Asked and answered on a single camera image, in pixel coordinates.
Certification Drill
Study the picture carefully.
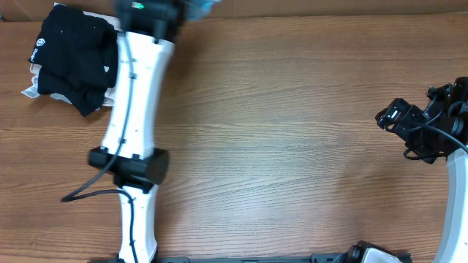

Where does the beige folded garment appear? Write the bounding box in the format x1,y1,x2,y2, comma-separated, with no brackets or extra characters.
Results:
20,2,121,107

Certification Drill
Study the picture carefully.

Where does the black folded garment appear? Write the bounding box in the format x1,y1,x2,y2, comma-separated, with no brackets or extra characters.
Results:
28,4,120,118

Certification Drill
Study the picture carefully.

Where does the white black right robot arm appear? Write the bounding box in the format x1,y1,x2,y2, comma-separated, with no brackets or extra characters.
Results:
376,99,467,263

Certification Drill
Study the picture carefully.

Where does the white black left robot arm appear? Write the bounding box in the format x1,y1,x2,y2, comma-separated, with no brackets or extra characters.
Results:
88,0,185,262

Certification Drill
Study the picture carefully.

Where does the light blue printed t-shirt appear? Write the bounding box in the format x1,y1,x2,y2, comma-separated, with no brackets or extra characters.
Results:
184,0,221,20

